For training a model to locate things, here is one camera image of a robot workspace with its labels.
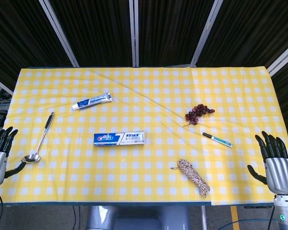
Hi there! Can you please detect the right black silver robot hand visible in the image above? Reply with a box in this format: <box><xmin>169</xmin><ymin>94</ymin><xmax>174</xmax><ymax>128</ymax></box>
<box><xmin>247</xmin><ymin>130</ymin><xmax>288</xmax><ymax>195</ymax></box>

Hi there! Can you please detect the blue white toothpaste box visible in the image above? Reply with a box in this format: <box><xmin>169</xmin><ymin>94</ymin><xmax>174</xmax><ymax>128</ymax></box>
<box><xmin>93</xmin><ymin>130</ymin><xmax>145</xmax><ymax>146</ymax></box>

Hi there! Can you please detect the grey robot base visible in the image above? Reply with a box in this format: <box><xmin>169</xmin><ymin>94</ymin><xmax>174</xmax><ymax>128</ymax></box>
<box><xmin>86</xmin><ymin>205</ymin><xmax>191</xmax><ymax>230</ymax></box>

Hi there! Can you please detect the blue white toothpaste tube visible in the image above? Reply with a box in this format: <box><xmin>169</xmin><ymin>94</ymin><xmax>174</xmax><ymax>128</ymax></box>
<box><xmin>71</xmin><ymin>92</ymin><xmax>113</xmax><ymax>111</ymax></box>

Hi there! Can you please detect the white green marker pen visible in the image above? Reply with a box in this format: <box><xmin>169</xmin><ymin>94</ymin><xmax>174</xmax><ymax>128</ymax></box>
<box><xmin>202</xmin><ymin>132</ymin><xmax>234</xmax><ymax>148</ymax></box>

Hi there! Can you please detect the dark red grape bunch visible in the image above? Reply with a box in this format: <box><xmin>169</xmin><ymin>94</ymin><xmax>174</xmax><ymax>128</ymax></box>
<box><xmin>183</xmin><ymin>103</ymin><xmax>216</xmax><ymax>127</ymax></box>

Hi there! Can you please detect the dark pleated partition panel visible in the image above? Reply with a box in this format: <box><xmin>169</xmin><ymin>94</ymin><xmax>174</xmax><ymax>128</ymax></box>
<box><xmin>48</xmin><ymin>0</ymin><xmax>135</xmax><ymax>67</ymax></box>
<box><xmin>0</xmin><ymin>0</ymin><xmax>75</xmax><ymax>83</ymax></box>
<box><xmin>196</xmin><ymin>0</ymin><xmax>288</xmax><ymax>70</ymax></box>
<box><xmin>138</xmin><ymin>0</ymin><xmax>217</xmax><ymax>67</ymax></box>

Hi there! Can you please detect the yellow white checkered tablecloth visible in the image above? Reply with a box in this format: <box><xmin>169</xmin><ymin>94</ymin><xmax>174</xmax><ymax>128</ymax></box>
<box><xmin>0</xmin><ymin>66</ymin><xmax>288</xmax><ymax>206</ymax></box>

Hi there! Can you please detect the steel spoon with black handle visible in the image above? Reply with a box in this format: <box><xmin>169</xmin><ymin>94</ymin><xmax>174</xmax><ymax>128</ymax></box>
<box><xmin>21</xmin><ymin>112</ymin><xmax>55</xmax><ymax>165</ymax></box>

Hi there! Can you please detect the blue cable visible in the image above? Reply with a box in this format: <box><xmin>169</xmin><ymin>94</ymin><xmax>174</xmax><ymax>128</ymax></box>
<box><xmin>227</xmin><ymin>218</ymin><xmax>277</xmax><ymax>230</ymax></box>

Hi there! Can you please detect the white partition post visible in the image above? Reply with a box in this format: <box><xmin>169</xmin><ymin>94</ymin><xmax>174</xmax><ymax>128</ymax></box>
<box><xmin>37</xmin><ymin>0</ymin><xmax>80</xmax><ymax>67</ymax></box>
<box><xmin>190</xmin><ymin>0</ymin><xmax>225</xmax><ymax>67</ymax></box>
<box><xmin>265</xmin><ymin>39</ymin><xmax>288</xmax><ymax>77</ymax></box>
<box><xmin>129</xmin><ymin>0</ymin><xmax>140</xmax><ymax>67</ymax></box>
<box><xmin>0</xmin><ymin>73</ymin><xmax>14</xmax><ymax>96</ymax></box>

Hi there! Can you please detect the beige speckled rope bundle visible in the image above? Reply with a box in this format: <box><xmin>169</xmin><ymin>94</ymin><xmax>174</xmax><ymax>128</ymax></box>
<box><xmin>170</xmin><ymin>159</ymin><xmax>211</xmax><ymax>198</ymax></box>

